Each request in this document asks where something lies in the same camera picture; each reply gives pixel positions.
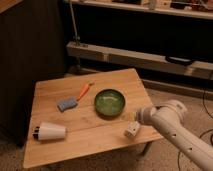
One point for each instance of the white ceramic cup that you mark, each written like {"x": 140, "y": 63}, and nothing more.
{"x": 51, "y": 131}

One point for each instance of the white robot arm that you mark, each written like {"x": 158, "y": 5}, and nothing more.
{"x": 167, "y": 118}

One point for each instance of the green ceramic bowl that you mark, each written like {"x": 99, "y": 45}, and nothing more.
{"x": 109, "y": 102}

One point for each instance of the blue sponge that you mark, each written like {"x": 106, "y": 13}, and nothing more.
{"x": 67, "y": 104}

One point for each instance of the wooden table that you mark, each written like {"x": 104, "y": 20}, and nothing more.
{"x": 87, "y": 133}

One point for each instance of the white remote controller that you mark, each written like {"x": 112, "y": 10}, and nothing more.
{"x": 132, "y": 129}

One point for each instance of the metal stand pole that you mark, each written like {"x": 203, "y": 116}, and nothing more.
{"x": 76, "y": 36}

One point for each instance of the dark cabinet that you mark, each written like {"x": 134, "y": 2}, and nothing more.
{"x": 32, "y": 49}

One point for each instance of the long grey case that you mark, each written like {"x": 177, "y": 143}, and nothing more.
{"x": 137, "y": 59}

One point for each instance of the wooden shelf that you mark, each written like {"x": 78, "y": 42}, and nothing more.
{"x": 150, "y": 7}

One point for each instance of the black case handle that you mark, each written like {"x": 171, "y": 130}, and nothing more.
{"x": 179, "y": 61}

